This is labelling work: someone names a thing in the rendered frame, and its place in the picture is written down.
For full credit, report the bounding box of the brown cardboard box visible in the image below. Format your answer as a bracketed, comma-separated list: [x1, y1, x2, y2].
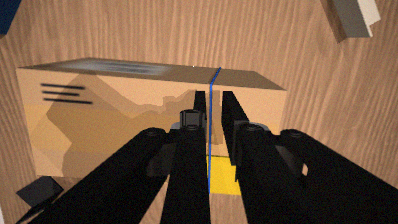
[16, 57, 287, 178]

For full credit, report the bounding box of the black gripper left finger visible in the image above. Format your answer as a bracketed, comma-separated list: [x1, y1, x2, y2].
[27, 91, 211, 224]

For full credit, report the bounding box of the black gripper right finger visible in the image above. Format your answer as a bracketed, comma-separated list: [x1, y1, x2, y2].
[221, 91, 398, 224]

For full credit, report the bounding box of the yellow flat panel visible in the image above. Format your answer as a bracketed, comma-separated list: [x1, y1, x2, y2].
[210, 155, 241, 195]

